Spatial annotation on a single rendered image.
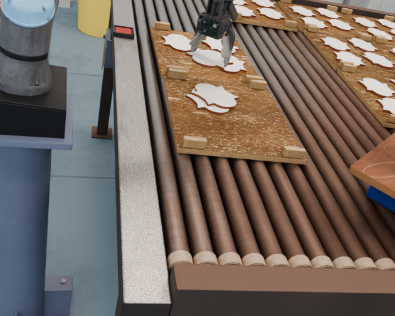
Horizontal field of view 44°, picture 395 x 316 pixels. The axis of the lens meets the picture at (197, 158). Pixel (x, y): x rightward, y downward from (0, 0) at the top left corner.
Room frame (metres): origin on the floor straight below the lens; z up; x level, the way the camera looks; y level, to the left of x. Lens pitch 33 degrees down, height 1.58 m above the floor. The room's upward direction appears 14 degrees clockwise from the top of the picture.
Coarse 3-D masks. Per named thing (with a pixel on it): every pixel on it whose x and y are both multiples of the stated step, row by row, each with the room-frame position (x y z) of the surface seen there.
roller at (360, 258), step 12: (252, 60) 1.76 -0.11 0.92; (288, 120) 1.35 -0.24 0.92; (300, 144) 1.21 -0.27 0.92; (300, 168) 1.12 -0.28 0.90; (312, 168) 1.10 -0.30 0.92; (312, 180) 1.06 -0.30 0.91; (324, 192) 1.01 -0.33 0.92; (324, 204) 0.97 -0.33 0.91; (336, 204) 0.97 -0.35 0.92; (336, 216) 0.92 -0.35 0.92; (336, 228) 0.89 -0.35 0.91; (348, 228) 0.88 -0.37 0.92; (348, 240) 0.85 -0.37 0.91; (348, 252) 0.82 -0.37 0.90; (360, 252) 0.81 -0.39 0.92; (360, 264) 0.78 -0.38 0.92; (372, 264) 0.78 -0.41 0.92
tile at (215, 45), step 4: (204, 40) 1.78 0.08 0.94; (208, 40) 1.78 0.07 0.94; (212, 40) 1.80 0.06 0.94; (216, 40) 1.81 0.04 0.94; (220, 40) 1.82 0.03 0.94; (208, 44) 1.75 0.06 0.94; (212, 44) 1.76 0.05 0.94; (216, 44) 1.77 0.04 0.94; (220, 44) 1.78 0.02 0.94; (212, 48) 1.71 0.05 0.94; (216, 48) 1.72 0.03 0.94; (220, 48) 1.73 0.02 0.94; (236, 48) 1.78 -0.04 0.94; (220, 52) 1.71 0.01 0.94; (232, 52) 1.72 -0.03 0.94
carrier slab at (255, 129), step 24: (168, 96) 1.27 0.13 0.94; (240, 96) 1.39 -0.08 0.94; (264, 96) 1.44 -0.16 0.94; (192, 120) 1.16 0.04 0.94; (216, 120) 1.20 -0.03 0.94; (240, 120) 1.23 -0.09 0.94; (264, 120) 1.27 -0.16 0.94; (216, 144) 1.07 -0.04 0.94; (240, 144) 1.10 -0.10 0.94; (264, 144) 1.13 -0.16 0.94; (288, 144) 1.17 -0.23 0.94
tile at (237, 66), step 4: (232, 56) 1.68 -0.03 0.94; (232, 60) 1.65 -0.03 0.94; (236, 60) 1.66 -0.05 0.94; (236, 64) 1.62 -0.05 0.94; (240, 64) 1.63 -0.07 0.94; (224, 68) 1.56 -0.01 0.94; (228, 68) 1.56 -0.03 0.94; (232, 68) 1.57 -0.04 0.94; (236, 68) 1.58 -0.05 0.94; (240, 68) 1.59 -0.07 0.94; (244, 68) 1.60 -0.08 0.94; (228, 72) 1.55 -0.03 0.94; (232, 72) 1.55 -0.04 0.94; (236, 72) 1.56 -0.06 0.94
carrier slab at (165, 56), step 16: (160, 32) 1.76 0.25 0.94; (176, 32) 1.81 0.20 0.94; (160, 48) 1.61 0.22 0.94; (208, 48) 1.72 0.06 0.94; (240, 48) 1.81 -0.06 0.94; (160, 64) 1.48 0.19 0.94; (176, 64) 1.51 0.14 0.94; (192, 64) 1.54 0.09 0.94; (208, 80) 1.45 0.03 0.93; (224, 80) 1.48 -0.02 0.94; (240, 80) 1.51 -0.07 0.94
